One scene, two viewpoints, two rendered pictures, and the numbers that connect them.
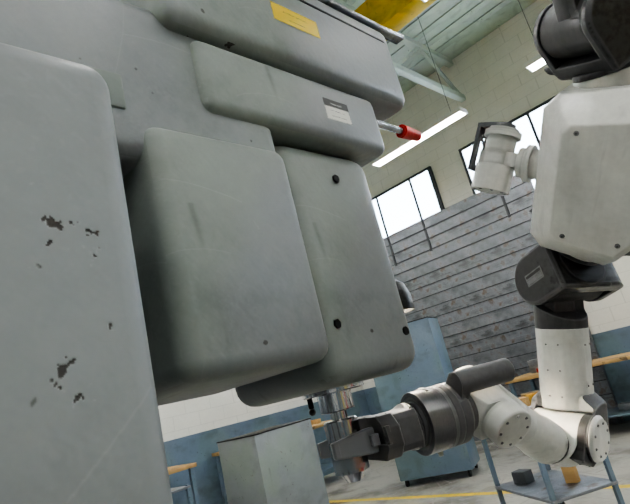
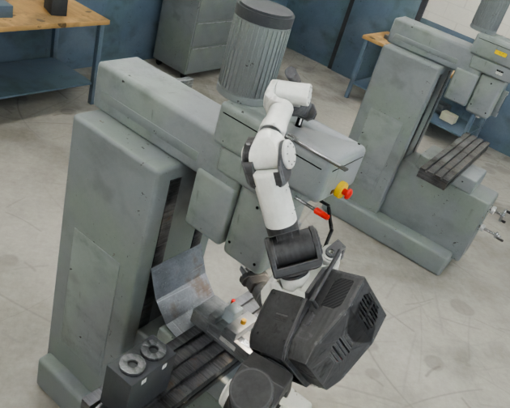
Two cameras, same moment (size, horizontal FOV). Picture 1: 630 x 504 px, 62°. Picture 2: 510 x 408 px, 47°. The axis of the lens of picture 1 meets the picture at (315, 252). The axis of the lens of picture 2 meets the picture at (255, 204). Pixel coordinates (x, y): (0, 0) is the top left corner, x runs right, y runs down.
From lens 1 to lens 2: 2.27 m
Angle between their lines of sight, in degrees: 86
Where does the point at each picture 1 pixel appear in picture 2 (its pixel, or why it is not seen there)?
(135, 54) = (204, 147)
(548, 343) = not seen: hidden behind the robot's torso
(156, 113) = (202, 164)
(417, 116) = not seen: outside the picture
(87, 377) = (140, 213)
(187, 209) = (197, 191)
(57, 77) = (149, 172)
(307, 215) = (238, 210)
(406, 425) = (248, 283)
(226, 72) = (225, 160)
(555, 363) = not seen: hidden behind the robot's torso
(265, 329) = (201, 226)
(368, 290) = (247, 244)
